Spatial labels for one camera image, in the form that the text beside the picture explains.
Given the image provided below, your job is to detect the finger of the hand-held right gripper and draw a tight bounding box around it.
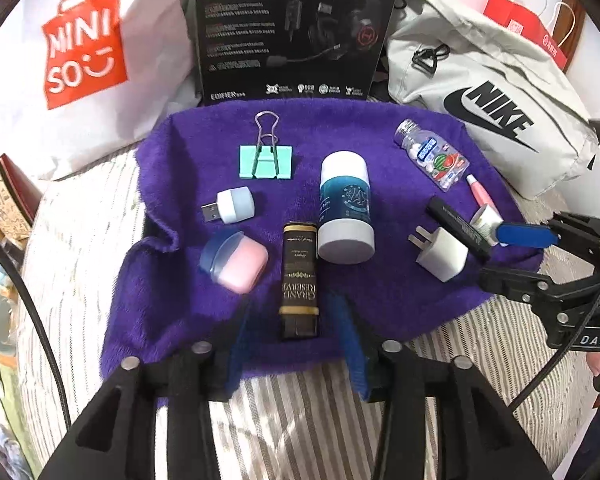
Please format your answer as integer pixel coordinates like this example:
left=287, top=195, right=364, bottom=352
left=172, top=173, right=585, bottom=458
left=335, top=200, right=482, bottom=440
left=476, top=265, right=583, bottom=328
left=494, top=211, right=600, bottom=262

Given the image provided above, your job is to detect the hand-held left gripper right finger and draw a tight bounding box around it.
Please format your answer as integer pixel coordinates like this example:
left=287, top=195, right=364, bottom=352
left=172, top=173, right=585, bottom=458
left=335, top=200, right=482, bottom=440
left=329, top=294, right=551, bottom=480

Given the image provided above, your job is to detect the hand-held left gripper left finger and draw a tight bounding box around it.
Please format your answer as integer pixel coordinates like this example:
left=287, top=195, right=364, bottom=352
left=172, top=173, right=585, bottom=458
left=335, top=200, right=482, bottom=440
left=45, top=304, right=254, bottom=480

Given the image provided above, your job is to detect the small white cylinder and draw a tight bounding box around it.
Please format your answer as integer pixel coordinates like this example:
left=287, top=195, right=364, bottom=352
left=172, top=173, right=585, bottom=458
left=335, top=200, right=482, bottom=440
left=470, top=204, right=505, bottom=247

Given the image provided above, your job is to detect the white charger plug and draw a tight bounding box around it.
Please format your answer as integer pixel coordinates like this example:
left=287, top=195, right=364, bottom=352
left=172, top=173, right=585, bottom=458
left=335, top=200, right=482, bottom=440
left=407, top=225, right=469, bottom=282

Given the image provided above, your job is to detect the black lipstick tube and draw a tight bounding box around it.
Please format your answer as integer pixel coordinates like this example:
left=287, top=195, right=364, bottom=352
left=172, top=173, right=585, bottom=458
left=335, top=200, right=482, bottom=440
left=426, top=197, right=494, bottom=261

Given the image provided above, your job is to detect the black and gold rectangular bottle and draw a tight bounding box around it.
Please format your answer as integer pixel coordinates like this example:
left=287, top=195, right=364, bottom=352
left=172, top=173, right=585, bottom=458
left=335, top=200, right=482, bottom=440
left=278, top=221, right=322, bottom=341

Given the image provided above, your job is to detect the pink and blue small jar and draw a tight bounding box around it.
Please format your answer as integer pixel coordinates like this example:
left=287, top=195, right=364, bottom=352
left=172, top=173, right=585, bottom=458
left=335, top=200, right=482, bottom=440
left=200, top=231, right=270, bottom=292

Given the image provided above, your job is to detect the blue and white stick container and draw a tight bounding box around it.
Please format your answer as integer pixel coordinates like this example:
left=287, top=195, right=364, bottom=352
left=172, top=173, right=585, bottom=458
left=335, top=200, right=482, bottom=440
left=317, top=151, right=376, bottom=265

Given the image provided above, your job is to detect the white usb night light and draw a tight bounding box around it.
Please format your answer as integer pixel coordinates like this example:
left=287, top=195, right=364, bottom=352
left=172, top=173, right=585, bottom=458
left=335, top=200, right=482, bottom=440
left=201, top=187, right=257, bottom=224

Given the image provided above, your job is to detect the purple towel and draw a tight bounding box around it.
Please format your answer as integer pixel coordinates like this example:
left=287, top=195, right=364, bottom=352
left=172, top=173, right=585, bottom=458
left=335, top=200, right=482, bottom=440
left=100, top=100, right=546, bottom=402

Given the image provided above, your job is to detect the grey sports bag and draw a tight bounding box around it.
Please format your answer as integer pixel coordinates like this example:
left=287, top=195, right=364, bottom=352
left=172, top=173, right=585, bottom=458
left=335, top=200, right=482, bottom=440
left=382, top=0, right=600, bottom=202

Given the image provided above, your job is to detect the small clear candy bottle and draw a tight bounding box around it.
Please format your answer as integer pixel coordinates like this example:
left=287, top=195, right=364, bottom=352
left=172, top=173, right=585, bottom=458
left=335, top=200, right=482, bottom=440
left=393, top=119, right=470, bottom=192

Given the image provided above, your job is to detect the teal binder clip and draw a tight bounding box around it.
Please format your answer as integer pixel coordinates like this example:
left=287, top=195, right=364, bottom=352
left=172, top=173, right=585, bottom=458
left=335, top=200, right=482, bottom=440
left=237, top=110, right=295, bottom=181

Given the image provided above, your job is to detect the red paper bag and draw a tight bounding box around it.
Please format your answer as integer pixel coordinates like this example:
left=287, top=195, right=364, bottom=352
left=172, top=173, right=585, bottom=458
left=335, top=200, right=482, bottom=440
left=482, top=0, right=582, bottom=72

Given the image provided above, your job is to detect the brown wooden headboard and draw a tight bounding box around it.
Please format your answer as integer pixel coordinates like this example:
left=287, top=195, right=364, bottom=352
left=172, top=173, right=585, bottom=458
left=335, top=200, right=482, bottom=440
left=550, top=0, right=589, bottom=74

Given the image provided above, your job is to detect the white shopping bag red logo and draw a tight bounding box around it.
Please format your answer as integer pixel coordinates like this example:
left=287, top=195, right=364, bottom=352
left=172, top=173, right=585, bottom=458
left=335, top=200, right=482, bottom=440
left=0, top=0, right=202, bottom=182

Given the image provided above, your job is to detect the black headset box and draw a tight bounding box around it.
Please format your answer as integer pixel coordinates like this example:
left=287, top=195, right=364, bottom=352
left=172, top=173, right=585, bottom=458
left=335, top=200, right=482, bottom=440
left=188, top=0, right=406, bottom=107

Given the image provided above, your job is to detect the black cable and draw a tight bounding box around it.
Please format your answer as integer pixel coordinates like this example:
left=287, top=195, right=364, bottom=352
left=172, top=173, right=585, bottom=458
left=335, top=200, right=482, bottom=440
left=507, top=160, right=600, bottom=408
left=0, top=230, right=73, bottom=428

